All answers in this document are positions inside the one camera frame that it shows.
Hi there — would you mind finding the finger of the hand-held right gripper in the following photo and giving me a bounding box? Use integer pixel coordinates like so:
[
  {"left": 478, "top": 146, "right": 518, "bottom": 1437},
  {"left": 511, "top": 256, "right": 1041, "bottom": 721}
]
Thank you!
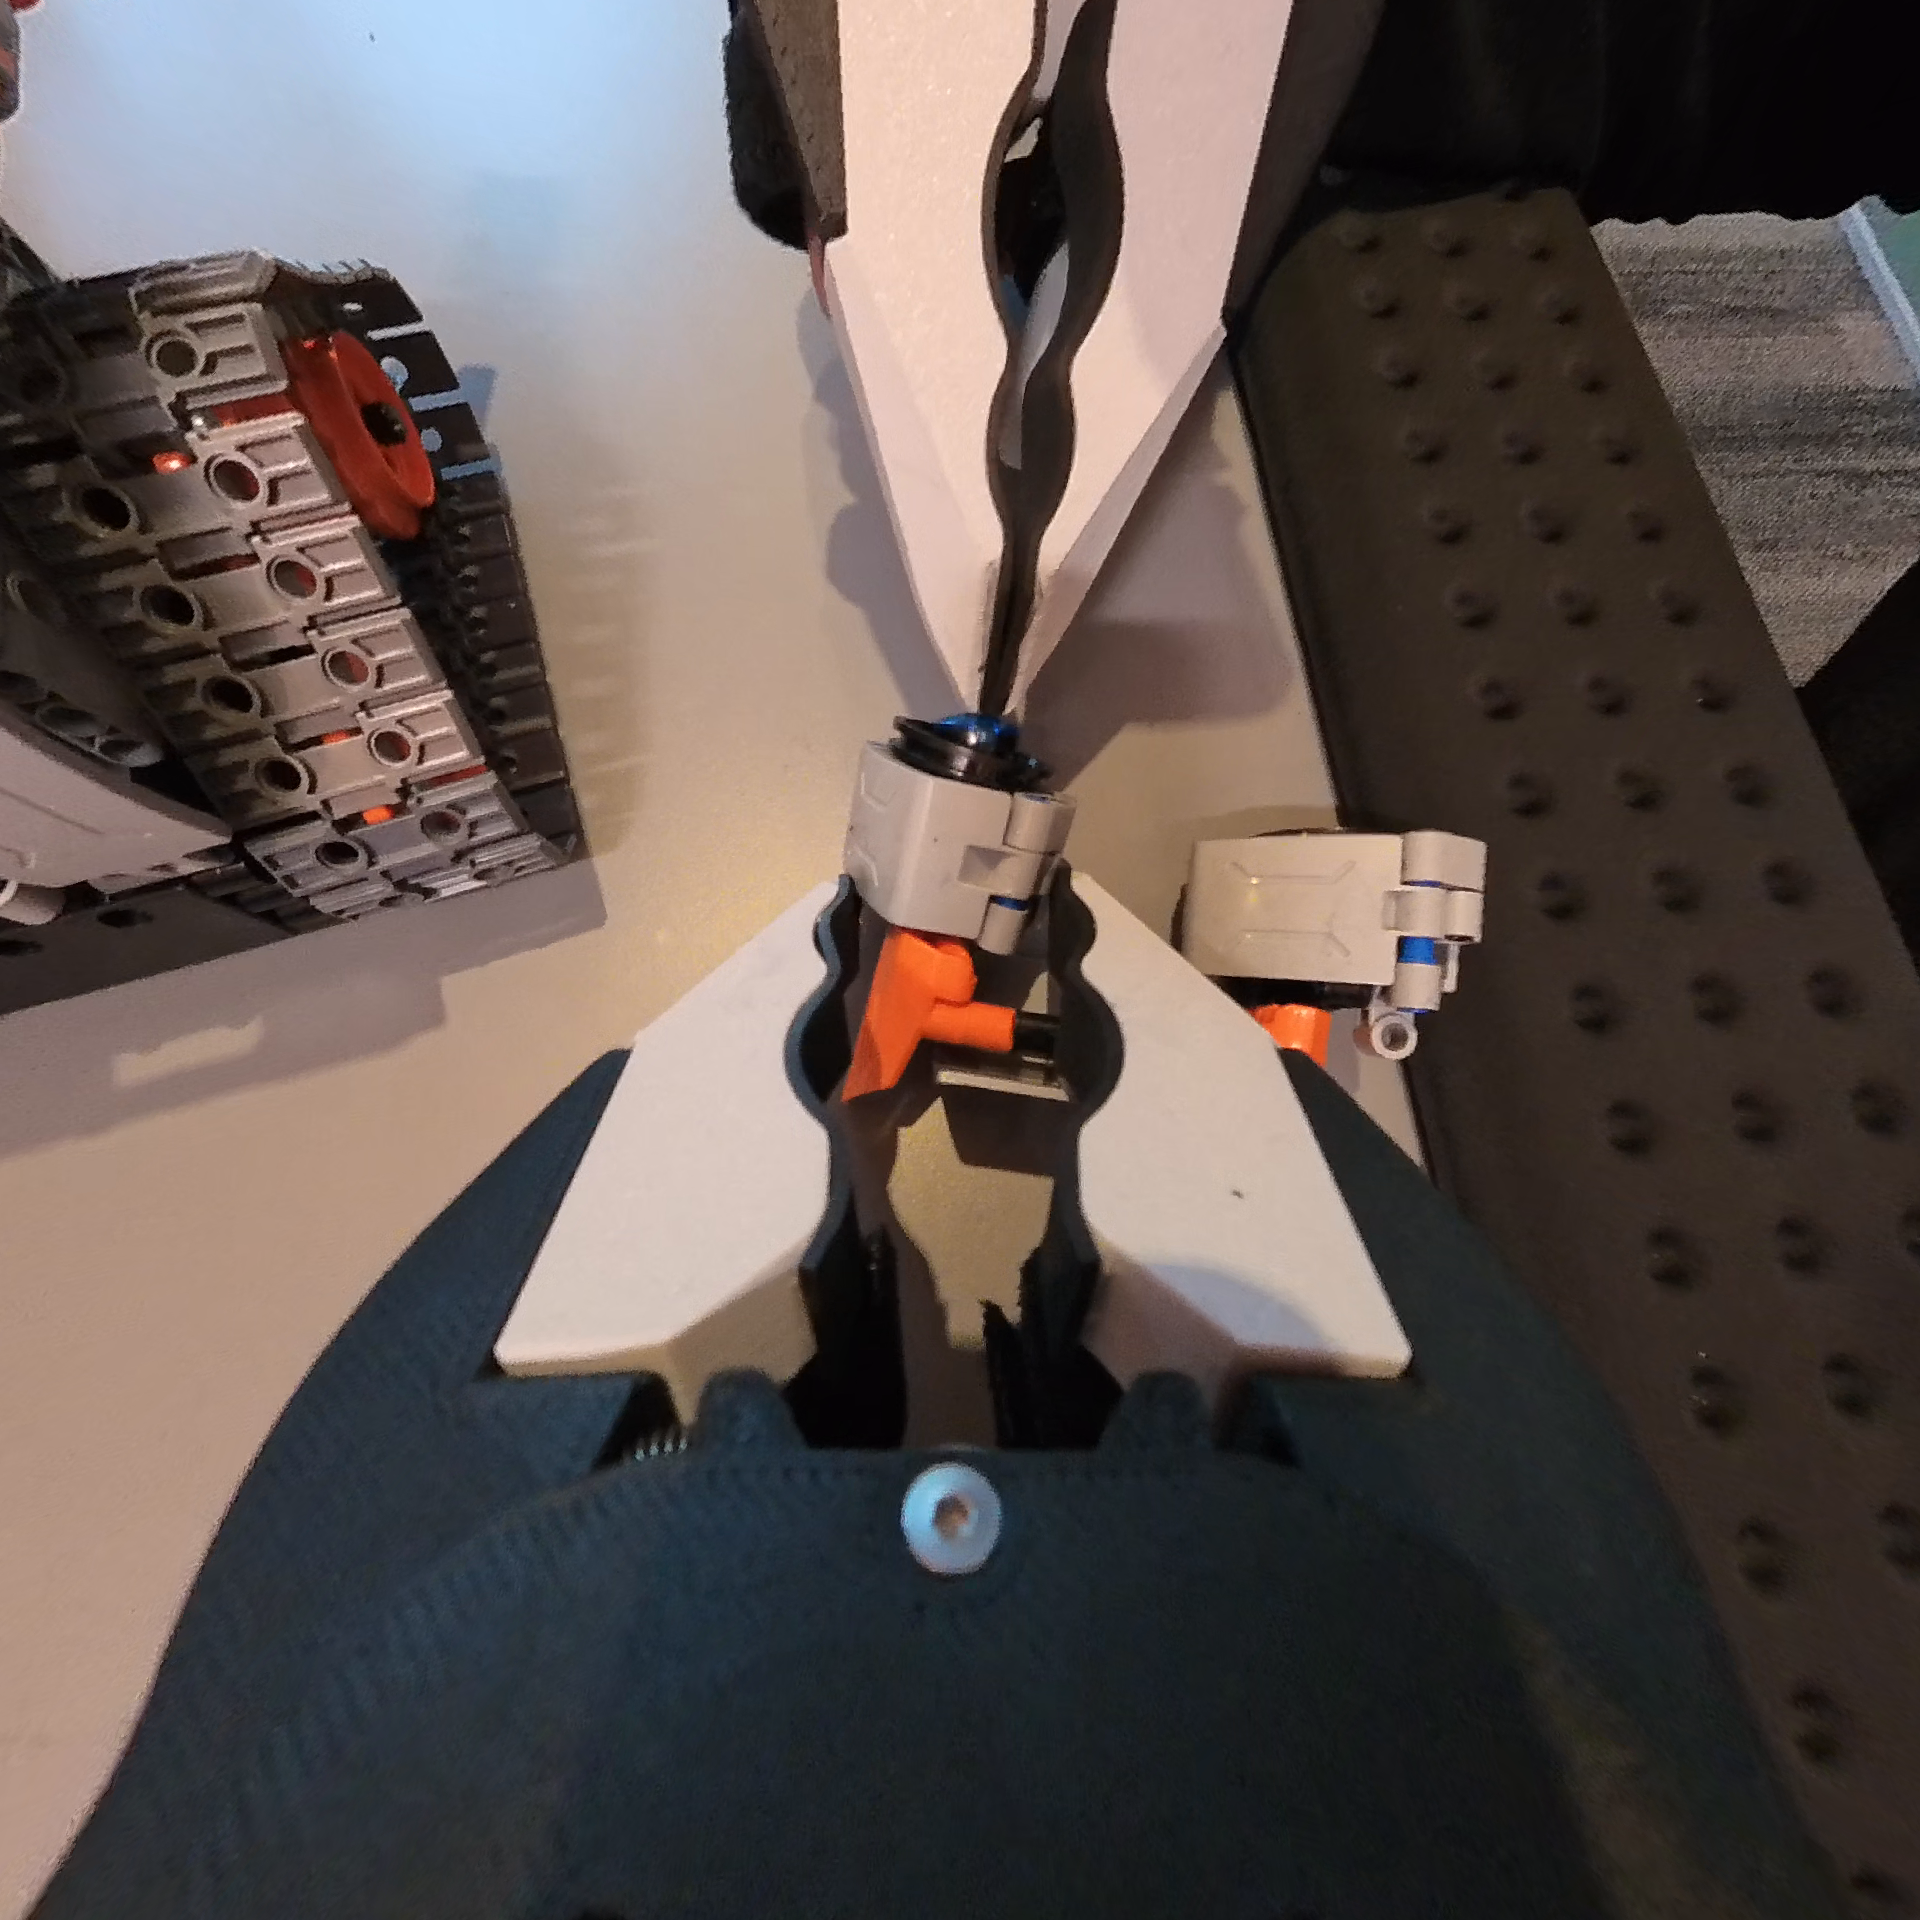
[
  {"left": 1001, "top": 0, "right": 1304, "bottom": 711},
  {"left": 755, "top": 0, "right": 1057, "bottom": 705}
]

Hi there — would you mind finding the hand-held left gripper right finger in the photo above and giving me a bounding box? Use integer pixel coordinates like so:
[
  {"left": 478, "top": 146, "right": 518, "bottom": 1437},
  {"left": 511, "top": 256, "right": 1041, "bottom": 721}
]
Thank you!
[{"left": 984, "top": 871, "right": 1416, "bottom": 1449}]

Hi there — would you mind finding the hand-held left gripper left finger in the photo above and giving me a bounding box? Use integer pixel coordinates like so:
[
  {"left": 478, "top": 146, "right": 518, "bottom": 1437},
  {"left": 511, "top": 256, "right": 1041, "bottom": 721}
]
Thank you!
[{"left": 492, "top": 880, "right": 905, "bottom": 1449}]

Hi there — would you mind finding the grey wheel module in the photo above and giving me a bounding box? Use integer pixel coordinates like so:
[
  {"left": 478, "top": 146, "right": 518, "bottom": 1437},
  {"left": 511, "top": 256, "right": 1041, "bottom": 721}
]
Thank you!
[{"left": 844, "top": 711, "right": 1490, "bottom": 1114}]

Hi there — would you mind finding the person's right forearm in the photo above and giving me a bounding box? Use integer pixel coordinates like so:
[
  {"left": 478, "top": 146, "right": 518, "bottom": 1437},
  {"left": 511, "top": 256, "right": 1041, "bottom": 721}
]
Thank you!
[{"left": 1319, "top": 0, "right": 1920, "bottom": 226}]

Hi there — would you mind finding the black perforated mat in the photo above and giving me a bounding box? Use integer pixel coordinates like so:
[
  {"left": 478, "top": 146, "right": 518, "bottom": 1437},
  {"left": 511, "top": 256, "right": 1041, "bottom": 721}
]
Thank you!
[{"left": 1231, "top": 188, "right": 1920, "bottom": 1920}]

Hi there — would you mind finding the grey orange tracked toy robot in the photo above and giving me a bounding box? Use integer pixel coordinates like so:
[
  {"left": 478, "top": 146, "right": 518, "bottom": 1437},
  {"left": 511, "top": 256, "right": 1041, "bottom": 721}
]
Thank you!
[{"left": 0, "top": 217, "right": 587, "bottom": 1016}]

